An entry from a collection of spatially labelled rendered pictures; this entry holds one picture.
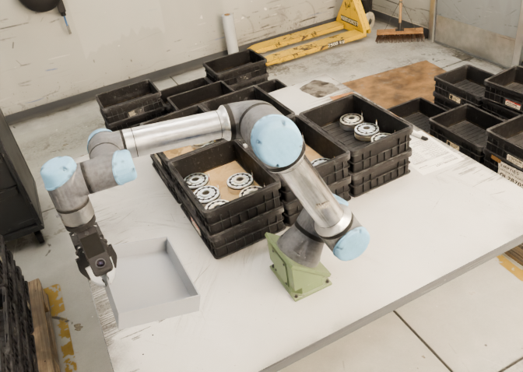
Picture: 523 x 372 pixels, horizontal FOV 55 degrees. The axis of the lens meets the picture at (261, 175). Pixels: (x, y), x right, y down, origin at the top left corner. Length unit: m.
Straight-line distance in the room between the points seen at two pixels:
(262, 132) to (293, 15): 4.59
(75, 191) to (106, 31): 3.96
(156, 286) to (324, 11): 4.85
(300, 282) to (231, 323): 0.25
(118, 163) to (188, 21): 4.15
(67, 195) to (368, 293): 0.98
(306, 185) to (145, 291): 0.50
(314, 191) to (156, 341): 0.70
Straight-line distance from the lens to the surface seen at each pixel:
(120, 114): 3.48
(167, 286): 1.38
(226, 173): 2.04
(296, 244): 1.58
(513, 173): 2.71
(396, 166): 2.11
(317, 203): 1.35
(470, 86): 3.65
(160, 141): 1.27
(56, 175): 1.14
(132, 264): 1.46
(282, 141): 1.19
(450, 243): 1.87
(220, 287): 1.75
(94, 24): 5.03
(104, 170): 1.15
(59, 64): 5.08
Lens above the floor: 1.96
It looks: 34 degrees down
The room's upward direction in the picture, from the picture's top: 9 degrees counter-clockwise
